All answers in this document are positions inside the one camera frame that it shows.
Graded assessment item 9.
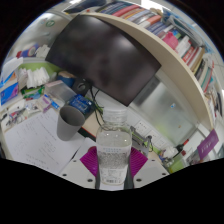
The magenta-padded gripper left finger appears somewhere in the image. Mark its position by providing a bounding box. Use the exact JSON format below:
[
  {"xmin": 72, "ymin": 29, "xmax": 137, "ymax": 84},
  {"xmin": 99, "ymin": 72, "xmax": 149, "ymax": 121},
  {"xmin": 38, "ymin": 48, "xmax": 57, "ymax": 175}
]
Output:
[{"xmin": 59, "ymin": 146, "xmax": 101, "ymax": 190}]

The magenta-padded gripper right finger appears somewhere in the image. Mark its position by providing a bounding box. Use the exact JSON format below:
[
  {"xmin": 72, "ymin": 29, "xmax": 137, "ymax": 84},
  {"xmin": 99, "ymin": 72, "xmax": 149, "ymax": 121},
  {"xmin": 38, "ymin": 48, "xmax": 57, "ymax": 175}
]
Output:
[{"xmin": 124, "ymin": 146, "xmax": 170, "ymax": 190}]

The clear plastic water bottle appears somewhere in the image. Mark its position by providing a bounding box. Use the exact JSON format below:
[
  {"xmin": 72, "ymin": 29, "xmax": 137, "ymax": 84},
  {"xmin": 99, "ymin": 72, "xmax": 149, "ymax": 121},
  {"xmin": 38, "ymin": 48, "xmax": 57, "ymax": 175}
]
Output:
[{"xmin": 95, "ymin": 107, "xmax": 133, "ymax": 186}]

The grey metal laptop stand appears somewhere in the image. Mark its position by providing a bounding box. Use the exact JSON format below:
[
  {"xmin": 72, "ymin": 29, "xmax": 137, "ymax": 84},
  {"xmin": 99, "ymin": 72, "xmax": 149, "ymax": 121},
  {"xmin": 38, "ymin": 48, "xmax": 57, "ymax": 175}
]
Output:
[{"xmin": 129, "ymin": 125, "xmax": 154, "ymax": 158}]

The grey ribbed cup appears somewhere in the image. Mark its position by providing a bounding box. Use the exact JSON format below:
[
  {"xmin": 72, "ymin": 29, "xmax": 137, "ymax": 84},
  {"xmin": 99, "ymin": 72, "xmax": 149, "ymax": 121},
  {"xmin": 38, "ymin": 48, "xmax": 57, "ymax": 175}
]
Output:
[{"xmin": 56, "ymin": 105, "xmax": 86, "ymax": 142}]

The white printed paper sheet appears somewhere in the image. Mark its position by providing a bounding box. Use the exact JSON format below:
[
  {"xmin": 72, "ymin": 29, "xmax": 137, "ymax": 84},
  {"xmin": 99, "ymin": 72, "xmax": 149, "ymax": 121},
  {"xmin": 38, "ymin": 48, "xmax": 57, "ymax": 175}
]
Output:
[{"xmin": 3, "ymin": 108, "xmax": 86, "ymax": 176}]

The blue circuit board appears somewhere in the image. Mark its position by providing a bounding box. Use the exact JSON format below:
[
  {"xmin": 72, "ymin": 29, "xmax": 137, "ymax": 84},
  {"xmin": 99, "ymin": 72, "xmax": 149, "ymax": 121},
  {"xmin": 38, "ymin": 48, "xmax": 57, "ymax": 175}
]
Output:
[{"xmin": 68, "ymin": 93, "xmax": 94, "ymax": 116}]

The purple hanging banner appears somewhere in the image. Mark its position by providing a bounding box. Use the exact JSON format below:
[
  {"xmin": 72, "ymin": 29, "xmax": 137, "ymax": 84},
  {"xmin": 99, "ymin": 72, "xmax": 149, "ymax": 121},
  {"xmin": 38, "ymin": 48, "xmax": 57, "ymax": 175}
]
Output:
[{"xmin": 197, "ymin": 129, "xmax": 220, "ymax": 161}]

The clear plastic box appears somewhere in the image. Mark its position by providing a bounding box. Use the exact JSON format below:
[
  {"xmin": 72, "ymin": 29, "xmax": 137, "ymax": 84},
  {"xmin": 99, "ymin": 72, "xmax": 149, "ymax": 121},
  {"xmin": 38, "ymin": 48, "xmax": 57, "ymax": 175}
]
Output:
[{"xmin": 44, "ymin": 79, "xmax": 76, "ymax": 104}]

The stack of white napkins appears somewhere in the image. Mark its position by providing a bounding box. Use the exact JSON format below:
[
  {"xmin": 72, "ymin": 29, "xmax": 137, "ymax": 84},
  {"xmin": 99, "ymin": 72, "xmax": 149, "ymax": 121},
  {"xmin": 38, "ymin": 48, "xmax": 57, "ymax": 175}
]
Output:
[{"xmin": 25, "ymin": 66, "xmax": 51, "ymax": 89}]

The black computer monitor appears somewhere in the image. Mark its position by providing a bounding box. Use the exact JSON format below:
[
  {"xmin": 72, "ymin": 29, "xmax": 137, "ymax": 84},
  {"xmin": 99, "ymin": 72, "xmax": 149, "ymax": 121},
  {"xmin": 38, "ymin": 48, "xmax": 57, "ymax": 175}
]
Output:
[{"xmin": 45, "ymin": 13, "xmax": 162, "ymax": 108}]

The blue tissue box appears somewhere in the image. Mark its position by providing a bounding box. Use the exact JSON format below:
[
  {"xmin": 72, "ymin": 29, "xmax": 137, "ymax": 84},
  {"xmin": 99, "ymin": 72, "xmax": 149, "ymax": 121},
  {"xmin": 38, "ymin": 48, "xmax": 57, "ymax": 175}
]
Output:
[{"xmin": 0, "ymin": 56, "xmax": 24, "ymax": 107}]

